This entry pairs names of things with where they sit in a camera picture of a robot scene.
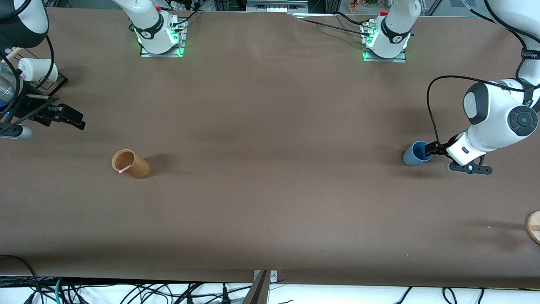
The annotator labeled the bamboo cup holder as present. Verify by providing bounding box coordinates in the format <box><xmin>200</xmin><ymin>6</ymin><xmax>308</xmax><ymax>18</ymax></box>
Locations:
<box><xmin>111</xmin><ymin>149</ymin><xmax>151</xmax><ymax>179</ymax></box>

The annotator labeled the black left camera cable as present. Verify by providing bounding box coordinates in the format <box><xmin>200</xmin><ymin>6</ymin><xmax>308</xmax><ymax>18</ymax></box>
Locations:
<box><xmin>426</xmin><ymin>0</ymin><xmax>540</xmax><ymax>147</ymax></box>

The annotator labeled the black right camera cable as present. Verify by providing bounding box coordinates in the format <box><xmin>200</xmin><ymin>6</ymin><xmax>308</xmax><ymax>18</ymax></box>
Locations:
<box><xmin>39</xmin><ymin>35</ymin><xmax>57</xmax><ymax>89</ymax></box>

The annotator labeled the white paper cup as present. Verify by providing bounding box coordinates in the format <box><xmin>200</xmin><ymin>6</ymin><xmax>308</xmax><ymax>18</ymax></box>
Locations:
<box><xmin>18</xmin><ymin>58</ymin><xmax>59</xmax><ymax>84</ymax></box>

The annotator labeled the black looped cable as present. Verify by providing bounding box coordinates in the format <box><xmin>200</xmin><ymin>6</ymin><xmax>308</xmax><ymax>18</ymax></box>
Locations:
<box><xmin>0</xmin><ymin>255</ymin><xmax>43</xmax><ymax>304</ymax></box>

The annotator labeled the dark metal pole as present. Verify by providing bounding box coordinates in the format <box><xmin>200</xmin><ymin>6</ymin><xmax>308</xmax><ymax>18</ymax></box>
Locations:
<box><xmin>241</xmin><ymin>270</ymin><xmax>270</xmax><ymax>304</ymax></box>

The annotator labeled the wooden stick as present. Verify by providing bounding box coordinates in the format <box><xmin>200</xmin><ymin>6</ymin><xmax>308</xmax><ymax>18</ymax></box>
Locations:
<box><xmin>0</xmin><ymin>46</ymin><xmax>24</xmax><ymax>64</ymax></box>

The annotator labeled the grey metal box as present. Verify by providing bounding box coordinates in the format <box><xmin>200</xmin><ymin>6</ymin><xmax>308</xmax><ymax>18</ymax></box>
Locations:
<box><xmin>246</xmin><ymin>0</ymin><xmax>297</xmax><ymax>13</ymax></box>

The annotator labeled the black wire rack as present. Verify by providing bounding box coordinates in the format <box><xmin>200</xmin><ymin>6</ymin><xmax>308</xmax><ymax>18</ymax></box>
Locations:
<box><xmin>0</xmin><ymin>46</ymin><xmax>68</xmax><ymax>98</ymax></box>

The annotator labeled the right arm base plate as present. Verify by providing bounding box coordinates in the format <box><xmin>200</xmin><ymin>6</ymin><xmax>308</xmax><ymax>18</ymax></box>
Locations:
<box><xmin>139</xmin><ymin>19</ymin><xmax>186</xmax><ymax>58</ymax></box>

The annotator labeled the black base cable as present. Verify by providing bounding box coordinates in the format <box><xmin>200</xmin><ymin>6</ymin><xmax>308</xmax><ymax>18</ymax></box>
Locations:
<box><xmin>291</xmin><ymin>12</ymin><xmax>374</xmax><ymax>43</ymax></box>

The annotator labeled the blue cup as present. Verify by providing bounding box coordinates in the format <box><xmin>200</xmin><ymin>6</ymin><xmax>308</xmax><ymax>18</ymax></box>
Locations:
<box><xmin>402</xmin><ymin>141</ymin><xmax>433</xmax><ymax>166</ymax></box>

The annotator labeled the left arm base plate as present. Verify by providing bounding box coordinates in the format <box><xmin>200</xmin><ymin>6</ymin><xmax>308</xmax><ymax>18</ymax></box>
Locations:
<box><xmin>362</xmin><ymin>21</ymin><xmax>408</xmax><ymax>63</ymax></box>

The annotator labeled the round wooden board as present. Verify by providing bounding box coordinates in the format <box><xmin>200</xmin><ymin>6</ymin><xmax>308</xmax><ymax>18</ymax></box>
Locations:
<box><xmin>525</xmin><ymin>210</ymin><xmax>540</xmax><ymax>245</ymax></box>

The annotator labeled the black camera cable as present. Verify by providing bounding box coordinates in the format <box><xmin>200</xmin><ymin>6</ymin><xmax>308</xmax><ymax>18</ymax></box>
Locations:
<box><xmin>426</xmin><ymin>0</ymin><xmax>540</xmax><ymax>147</ymax></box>
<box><xmin>39</xmin><ymin>35</ymin><xmax>57</xmax><ymax>89</ymax></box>

